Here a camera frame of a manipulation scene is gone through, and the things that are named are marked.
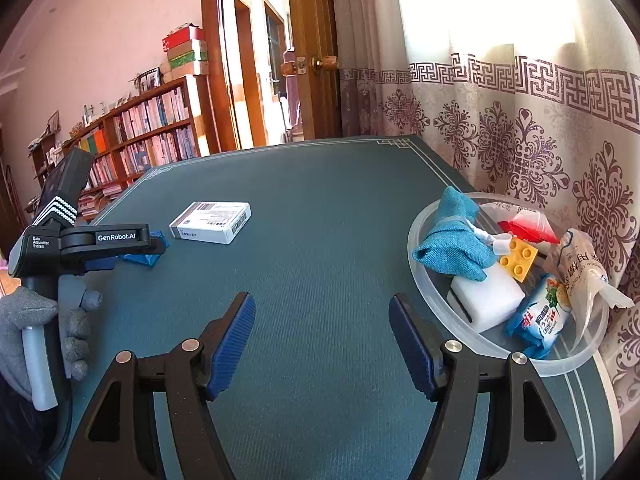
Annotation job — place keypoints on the white printed plastic bag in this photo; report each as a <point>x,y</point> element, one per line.
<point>580,270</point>

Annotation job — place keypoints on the small white plastic piece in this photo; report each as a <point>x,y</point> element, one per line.
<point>497,245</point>

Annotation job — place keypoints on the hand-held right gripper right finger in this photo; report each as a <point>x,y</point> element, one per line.
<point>412,345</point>

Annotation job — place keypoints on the brass door knob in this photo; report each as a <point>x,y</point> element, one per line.
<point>325,62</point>

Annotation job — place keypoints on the clear plastic bowl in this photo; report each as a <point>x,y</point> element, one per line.
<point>560,366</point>

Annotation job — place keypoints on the blue cracker packet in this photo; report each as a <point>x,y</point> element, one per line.
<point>540,320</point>

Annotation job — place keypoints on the wooden bookshelf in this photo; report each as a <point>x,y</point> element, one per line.
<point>200,120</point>

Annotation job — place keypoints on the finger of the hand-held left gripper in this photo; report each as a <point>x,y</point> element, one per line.
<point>157,246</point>

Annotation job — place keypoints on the yellow toy brick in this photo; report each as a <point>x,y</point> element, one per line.
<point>520,260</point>

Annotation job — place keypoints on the framed photo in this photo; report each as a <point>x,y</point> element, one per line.
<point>150,79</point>

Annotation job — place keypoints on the white purple patterned curtain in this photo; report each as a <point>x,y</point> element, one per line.
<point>525,135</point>

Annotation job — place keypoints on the person's left hand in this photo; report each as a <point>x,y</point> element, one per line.
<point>15,330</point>

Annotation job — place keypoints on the green cardboard box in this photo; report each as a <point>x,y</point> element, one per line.
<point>187,61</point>

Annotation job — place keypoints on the white sponge black layer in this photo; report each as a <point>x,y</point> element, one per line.
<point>490,295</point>

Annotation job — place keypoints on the red cardboard box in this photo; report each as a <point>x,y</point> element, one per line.
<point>182,39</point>

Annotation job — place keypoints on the rows of books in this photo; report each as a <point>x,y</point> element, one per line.
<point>150,115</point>

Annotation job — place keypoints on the red packet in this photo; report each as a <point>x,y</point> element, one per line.
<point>530,227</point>

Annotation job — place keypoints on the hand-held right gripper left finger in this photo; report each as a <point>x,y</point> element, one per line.
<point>232,345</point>

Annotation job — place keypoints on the wooden door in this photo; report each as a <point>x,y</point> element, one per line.
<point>310,20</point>

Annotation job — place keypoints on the person's left forearm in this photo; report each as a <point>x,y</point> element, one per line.
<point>20,425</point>

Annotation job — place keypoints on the wooden door frame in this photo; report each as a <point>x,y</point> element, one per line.
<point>215,60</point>

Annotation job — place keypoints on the blue cloth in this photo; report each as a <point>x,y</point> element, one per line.
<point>450,245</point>

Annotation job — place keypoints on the white barcode carton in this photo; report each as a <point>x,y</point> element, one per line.
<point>210,217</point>

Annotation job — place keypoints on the grey patterned curtain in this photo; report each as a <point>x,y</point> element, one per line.
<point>360,35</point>

